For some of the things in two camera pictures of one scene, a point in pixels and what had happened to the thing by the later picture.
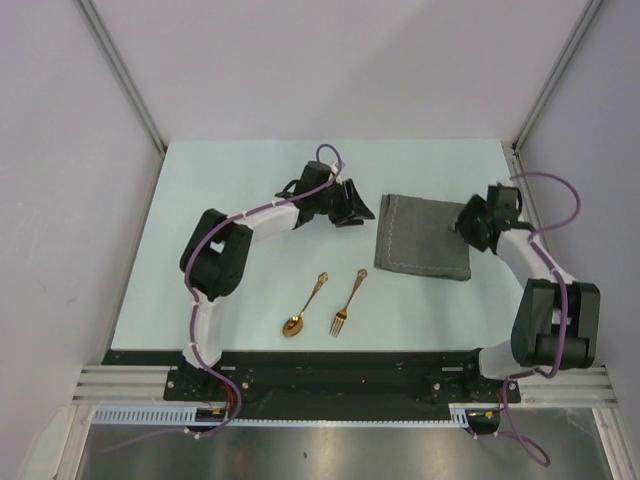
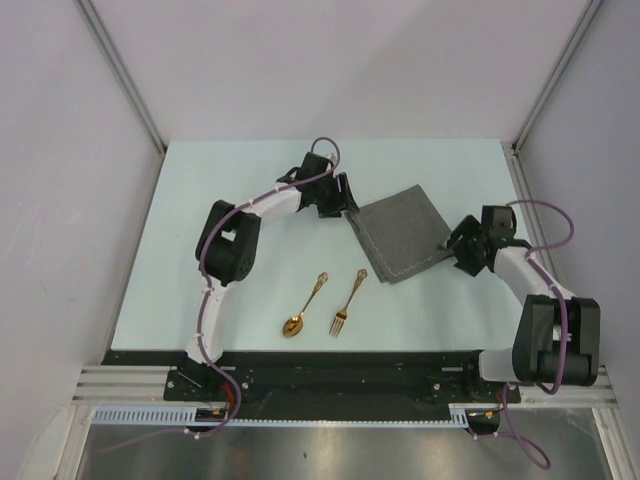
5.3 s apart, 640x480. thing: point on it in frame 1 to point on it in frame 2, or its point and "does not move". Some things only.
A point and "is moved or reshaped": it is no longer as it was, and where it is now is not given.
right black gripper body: (469, 222) to (467, 248)
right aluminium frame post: (592, 10) does not move
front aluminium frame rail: (121, 384) does not move
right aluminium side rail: (537, 228) does not move
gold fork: (342, 314) does not move
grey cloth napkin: (414, 235) is moved or reshaped
